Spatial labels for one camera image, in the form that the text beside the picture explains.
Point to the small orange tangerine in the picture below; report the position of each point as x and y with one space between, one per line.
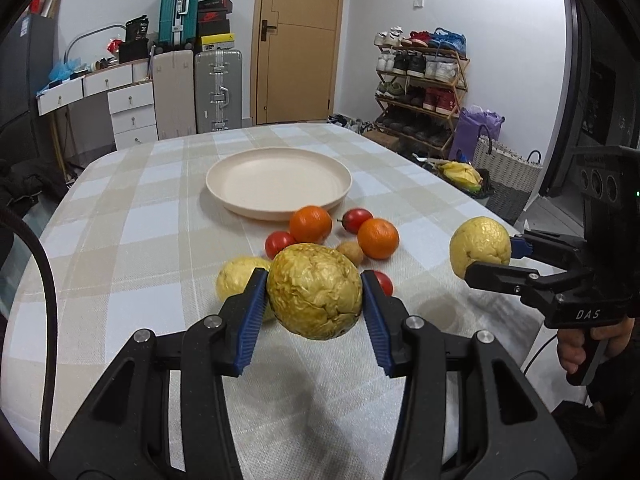
310 224

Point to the black jacket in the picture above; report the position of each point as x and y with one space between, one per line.
22 184

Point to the woven basket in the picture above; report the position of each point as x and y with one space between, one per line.
504 165

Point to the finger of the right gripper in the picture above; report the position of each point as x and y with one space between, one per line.
562 251
530 286

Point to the wrinkled brown passion fruit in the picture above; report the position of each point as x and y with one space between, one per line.
314 291

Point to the stacked shoe boxes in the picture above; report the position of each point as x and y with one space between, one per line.
213 26

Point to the pale yellow wrinkled passion fruit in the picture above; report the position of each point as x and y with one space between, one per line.
235 274

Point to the cardboard box on floor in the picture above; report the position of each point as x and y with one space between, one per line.
386 140

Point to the oval red tomato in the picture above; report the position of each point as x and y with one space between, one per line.
353 219

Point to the banana bunch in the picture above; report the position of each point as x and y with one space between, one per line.
462 175

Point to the wooden door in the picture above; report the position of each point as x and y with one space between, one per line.
293 61

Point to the large yellow-green passion fruit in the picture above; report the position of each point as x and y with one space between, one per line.
479 239

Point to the purple bag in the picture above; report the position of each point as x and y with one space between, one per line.
472 122

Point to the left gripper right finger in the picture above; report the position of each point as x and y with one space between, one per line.
467 411

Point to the black refrigerator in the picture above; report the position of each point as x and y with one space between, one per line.
26 58

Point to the teal suitcase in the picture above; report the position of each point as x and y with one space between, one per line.
177 23

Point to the round red cherry tomato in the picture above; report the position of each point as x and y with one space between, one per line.
276 241

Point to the cream round plate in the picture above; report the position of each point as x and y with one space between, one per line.
270 184

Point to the silver aluminium suitcase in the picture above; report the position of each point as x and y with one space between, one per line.
218 90

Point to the white drawer desk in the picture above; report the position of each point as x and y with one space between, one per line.
111 108

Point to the large orange tangerine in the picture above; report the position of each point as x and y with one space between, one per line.
378 239

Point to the beige checkered tablecloth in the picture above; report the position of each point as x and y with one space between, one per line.
138 242

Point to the beige suitcase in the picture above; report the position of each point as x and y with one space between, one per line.
173 82

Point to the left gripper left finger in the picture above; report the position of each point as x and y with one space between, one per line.
158 411

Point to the wooden shoe rack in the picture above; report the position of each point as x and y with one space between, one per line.
421 85

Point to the round red tomato with stem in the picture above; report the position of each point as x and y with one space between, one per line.
385 282

